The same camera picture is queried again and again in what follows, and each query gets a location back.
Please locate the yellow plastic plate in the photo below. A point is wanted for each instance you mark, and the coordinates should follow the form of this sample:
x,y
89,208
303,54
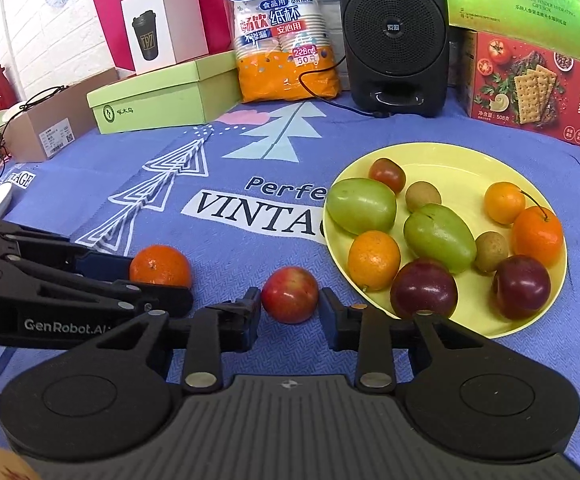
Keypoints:
x,y
459,172

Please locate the orange mandarin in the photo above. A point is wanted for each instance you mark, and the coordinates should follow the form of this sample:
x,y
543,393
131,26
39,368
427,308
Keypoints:
x,y
160,266
537,236

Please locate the orange paper cup packet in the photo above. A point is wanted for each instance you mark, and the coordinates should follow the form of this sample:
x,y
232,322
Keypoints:
x,y
280,75

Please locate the small brown longan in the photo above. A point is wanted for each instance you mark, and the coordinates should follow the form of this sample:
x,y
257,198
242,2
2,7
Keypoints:
x,y
423,196
491,252

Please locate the small yellow-orange mandarin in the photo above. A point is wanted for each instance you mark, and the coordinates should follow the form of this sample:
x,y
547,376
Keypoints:
x,y
373,260
504,203

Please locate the small red apple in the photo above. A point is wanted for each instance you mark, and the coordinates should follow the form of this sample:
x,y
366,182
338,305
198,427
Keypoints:
x,y
290,294

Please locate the red cracker box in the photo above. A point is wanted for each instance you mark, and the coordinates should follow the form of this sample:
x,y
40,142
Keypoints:
x,y
544,110

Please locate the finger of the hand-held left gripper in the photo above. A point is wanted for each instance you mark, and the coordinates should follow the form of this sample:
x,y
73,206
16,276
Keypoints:
x,y
105,264
170,301

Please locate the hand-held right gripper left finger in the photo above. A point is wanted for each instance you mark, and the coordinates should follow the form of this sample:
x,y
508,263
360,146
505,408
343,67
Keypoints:
x,y
252,320

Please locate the dark purple plum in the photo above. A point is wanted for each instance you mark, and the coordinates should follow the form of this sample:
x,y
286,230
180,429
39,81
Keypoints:
x,y
423,288
521,286

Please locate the blue printed tablecloth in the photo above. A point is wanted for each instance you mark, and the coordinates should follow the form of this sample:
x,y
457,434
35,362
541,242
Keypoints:
x,y
170,185

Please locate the brown cardboard box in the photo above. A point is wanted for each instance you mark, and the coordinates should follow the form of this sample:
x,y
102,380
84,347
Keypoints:
x,y
35,135

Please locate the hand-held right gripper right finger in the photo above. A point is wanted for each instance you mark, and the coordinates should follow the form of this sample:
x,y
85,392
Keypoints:
x,y
329,317

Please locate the white bowl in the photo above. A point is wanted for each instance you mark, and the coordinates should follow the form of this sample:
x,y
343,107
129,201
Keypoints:
x,y
15,110

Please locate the green gift box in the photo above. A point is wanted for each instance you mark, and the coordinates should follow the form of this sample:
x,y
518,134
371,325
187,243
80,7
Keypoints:
x,y
519,0

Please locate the black speaker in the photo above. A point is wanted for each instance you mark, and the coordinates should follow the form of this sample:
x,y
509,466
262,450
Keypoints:
x,y
394,35

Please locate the light green shoe box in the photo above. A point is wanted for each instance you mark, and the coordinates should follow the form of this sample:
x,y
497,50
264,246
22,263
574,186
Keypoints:
x,y
170,105

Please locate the white cup box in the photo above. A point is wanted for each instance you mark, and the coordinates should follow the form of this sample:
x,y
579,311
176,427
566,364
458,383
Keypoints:
x,y
170,25

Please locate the pink paper bag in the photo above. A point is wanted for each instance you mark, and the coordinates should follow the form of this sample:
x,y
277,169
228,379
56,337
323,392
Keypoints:
x,y
105,0

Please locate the green jujube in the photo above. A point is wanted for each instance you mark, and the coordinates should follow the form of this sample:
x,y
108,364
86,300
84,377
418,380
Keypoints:
x,y
438,236
361,205

